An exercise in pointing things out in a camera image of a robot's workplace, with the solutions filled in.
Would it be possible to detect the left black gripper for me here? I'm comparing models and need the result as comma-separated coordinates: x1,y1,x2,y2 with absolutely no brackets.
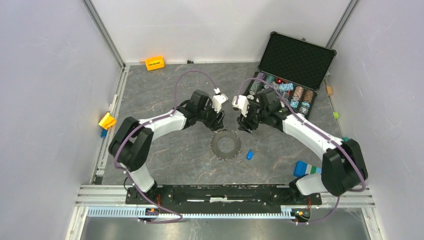
196,100,226,132

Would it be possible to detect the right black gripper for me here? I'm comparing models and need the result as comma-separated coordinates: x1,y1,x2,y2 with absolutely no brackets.
236,103,269,134

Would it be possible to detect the large metal disc keyring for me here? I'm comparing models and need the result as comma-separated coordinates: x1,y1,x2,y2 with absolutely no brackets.
210,130,242,160

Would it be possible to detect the silver key blue tag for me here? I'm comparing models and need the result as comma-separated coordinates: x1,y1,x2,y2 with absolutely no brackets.
246,150,254,160

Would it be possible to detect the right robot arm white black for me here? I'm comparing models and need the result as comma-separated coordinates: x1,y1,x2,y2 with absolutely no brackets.
232,88,368,204

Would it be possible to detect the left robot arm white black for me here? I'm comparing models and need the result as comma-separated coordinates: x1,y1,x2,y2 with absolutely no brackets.
108,89,229,204

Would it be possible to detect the blue white green block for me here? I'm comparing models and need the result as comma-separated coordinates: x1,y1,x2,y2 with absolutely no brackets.
293,160,322,178

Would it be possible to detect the black poker chip case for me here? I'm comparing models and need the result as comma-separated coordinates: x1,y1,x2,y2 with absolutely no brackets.
254,31,337,119

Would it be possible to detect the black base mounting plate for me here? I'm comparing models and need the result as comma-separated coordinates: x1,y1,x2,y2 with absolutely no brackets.
125,184,322,214

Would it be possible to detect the orange plastic block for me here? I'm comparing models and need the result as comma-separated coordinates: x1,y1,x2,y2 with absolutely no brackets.
144,56,165,71

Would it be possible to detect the orange small cube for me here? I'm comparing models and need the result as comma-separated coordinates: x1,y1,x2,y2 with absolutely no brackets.
326,85,333,96

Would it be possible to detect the yellow orange block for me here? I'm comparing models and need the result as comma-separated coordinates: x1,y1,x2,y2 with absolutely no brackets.
98,112,117,130

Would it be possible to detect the small blue block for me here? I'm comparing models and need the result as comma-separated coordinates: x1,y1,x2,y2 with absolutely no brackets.
100,129,108,139

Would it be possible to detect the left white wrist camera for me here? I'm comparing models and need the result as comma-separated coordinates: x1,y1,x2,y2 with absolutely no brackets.
211,87,229,113

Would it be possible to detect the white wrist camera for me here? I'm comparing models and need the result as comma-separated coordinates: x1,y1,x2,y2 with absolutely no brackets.
232,95,249,117
211,87,229,113

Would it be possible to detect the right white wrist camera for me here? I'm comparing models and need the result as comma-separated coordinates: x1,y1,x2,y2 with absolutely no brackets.
232,95,249,117

